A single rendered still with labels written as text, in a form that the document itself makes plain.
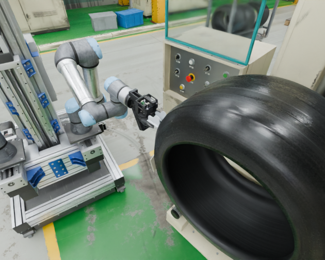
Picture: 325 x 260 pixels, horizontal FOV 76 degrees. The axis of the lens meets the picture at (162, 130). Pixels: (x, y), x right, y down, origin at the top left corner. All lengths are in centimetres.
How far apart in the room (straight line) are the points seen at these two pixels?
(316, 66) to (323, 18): 12
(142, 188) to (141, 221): 32
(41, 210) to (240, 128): 167
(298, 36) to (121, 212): 171
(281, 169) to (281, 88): 21
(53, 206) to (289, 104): 171
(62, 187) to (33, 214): 28
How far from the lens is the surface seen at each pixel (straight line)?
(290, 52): 74
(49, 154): 165
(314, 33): 71
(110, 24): 610
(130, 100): 86
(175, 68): 146
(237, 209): 96
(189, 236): 99
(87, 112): 94
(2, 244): 220
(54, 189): 199
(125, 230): 188
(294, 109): 52
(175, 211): 90
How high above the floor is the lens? 173
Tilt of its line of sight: 43 degrees down
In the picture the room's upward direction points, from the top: straight up
